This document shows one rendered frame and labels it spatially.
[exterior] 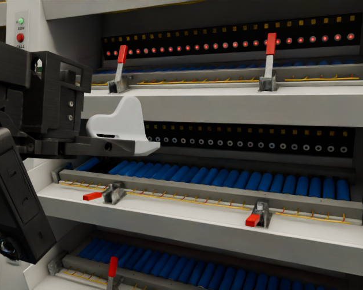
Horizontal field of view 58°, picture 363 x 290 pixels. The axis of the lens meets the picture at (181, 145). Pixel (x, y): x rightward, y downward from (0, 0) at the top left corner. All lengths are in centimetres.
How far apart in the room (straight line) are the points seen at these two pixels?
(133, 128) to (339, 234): 32
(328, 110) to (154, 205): 32
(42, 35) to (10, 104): 48
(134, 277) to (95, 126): 44
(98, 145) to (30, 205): 7
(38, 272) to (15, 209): 52
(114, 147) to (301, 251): 32
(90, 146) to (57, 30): 52
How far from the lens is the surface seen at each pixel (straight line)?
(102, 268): 73
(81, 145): 27
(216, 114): 51
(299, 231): 50
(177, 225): 54
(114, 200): 60
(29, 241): 28
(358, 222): 53
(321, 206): 53
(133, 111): 32
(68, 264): 78
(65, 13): 72
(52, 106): 27
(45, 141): 27
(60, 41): 77
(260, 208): 50
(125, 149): 30
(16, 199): 26
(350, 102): 48
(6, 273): 82
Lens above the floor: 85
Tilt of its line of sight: 2 degrees down
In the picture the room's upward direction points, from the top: 3 degrees clockwise
